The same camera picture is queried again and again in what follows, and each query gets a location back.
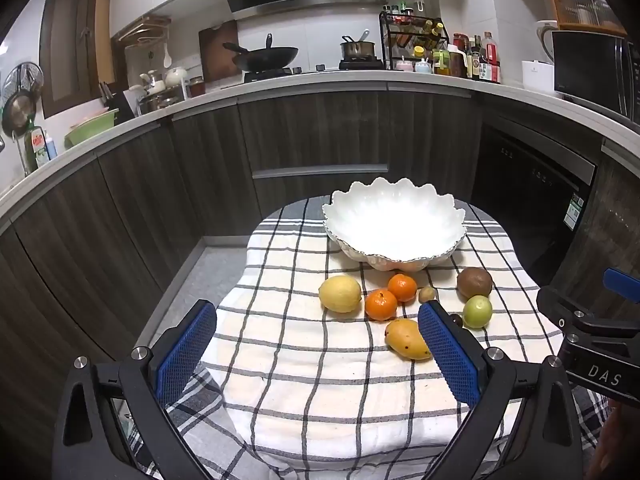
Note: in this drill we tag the wooden wall rack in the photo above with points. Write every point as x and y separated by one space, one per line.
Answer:
145 27

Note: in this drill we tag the black gas stove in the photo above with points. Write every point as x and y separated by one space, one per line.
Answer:
360 65

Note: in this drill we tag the red label bottle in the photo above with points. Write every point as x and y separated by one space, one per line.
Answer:
491 60

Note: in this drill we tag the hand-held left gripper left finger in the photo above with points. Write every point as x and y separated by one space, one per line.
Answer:
185 352

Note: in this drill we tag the hanging steel pan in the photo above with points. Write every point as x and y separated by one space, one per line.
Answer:
20 110

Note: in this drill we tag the dark wood base cabinets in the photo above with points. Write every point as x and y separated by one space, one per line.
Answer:
125 200

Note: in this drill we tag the white box appliance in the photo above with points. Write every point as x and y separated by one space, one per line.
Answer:
537 77

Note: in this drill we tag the green round fruit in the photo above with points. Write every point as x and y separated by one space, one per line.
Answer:
477 311

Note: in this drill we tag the green basin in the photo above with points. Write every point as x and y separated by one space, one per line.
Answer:
92 130

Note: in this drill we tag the red lidded glass jar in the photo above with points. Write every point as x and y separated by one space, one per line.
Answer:
196 86

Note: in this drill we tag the yellow capped bottle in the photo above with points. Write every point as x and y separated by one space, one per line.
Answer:
419 51

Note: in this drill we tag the black wok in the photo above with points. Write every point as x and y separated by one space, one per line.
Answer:
267 57

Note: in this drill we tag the dark sauce bottle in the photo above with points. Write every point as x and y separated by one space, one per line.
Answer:
476 60

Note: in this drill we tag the yellow lemon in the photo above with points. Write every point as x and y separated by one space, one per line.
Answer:
340 295

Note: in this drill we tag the white kettle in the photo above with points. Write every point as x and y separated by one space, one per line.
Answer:
542 35

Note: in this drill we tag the orange tangerine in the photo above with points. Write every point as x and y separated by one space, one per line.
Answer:
402 287
381 306

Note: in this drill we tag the steel saucepan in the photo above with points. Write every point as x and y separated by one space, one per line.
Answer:
357 50

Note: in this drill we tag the brown cutting board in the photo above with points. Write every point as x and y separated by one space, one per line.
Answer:
215 55

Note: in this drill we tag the white teapot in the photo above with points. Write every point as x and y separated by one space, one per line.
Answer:
152 82
176 77

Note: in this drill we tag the brown door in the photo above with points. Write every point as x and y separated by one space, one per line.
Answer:
70 35

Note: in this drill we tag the black knife block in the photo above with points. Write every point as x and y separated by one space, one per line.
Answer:
122 105

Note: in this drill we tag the black microwave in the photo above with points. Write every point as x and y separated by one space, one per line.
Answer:
590 65

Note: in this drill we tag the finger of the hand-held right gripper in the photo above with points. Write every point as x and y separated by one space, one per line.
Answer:
565 307
622 285

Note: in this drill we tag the small brown longan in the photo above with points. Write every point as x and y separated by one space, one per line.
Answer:
427 294

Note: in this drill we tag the person's right hand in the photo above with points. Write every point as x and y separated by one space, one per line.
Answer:
617 445

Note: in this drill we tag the white pink condiment jar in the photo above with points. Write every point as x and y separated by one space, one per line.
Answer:
404 65

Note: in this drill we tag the white spatula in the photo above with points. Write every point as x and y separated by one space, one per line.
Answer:
167 55

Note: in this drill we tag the white scalloped bowl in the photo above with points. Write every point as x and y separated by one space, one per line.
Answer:
395 225

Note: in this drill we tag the steel pot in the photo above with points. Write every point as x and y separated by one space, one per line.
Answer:
160 102

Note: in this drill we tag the black dishwasher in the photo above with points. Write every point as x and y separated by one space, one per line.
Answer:
520 200

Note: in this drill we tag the black white checkered cloth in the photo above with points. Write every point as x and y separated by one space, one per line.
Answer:
300 360

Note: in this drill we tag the white blue condiment jar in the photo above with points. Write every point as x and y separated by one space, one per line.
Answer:
424 66

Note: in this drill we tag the yellow mango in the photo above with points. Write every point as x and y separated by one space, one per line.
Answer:
402 337

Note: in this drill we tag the green dish soap bottle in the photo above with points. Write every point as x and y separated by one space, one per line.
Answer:
37 147

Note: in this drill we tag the red lidded dark jar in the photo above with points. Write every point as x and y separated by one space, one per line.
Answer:
460 55

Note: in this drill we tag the green lidded jar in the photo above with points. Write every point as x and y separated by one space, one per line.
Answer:
440 62

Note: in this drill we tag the dark cherry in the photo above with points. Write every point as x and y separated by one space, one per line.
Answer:
456 320

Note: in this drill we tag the row of small spice jars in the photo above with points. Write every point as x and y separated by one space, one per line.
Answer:
400 8

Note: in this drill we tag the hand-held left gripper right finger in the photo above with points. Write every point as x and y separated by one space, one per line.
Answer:
447 355

